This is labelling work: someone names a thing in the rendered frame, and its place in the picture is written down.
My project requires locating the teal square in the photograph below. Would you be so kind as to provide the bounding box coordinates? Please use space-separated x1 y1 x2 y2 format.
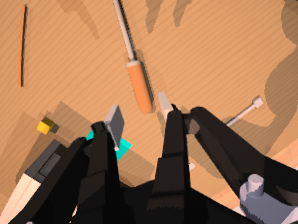
86 130 132 161

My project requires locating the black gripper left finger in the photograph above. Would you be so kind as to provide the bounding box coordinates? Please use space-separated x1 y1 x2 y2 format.
8 104 125 224

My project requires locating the white flat bar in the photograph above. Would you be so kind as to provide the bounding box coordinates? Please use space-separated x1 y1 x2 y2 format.
189 162 196 170

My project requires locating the small yellow cube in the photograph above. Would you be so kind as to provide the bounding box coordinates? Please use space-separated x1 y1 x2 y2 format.
37 117 54 135

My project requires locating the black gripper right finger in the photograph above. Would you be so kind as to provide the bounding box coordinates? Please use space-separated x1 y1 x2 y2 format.
145 92 298 224

